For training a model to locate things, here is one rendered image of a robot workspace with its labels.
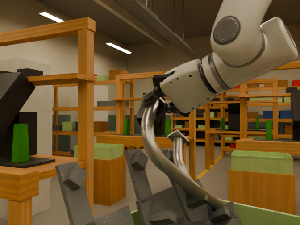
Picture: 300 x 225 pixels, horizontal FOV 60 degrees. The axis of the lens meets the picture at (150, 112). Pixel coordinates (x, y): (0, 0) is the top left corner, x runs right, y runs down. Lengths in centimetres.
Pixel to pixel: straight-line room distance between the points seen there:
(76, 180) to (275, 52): 42
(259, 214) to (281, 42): 53
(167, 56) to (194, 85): 1149
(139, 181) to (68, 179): 19
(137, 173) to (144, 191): 4
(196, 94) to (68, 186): 31
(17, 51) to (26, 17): 106
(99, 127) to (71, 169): 559
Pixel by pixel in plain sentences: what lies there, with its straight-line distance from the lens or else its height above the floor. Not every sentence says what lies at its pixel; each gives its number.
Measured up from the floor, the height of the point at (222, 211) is 96.
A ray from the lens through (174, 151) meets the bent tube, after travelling 75.
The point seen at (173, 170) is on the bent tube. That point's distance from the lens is 60.
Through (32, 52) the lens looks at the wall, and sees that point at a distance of 839.
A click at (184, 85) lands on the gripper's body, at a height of 129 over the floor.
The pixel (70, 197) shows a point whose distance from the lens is 52.
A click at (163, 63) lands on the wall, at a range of 1204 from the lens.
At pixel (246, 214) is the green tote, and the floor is 93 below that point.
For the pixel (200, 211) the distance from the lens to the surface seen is 81.
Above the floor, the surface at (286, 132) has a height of 76.
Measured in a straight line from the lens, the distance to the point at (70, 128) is 658.
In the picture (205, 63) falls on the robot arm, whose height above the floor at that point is 133.
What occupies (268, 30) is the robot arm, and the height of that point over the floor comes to 138.
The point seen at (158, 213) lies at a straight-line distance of 62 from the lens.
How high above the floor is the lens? 123
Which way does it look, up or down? 1 degrees up
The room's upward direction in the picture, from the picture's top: straight up
